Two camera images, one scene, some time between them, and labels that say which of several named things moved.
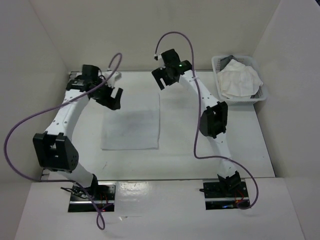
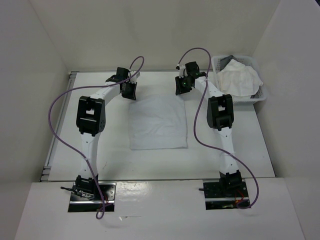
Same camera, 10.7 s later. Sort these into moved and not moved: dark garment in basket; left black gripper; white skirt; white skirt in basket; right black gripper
Moved: white skirt; right black gripper; left black gripper
Not moved: dark garment in basket; white skirt in basket
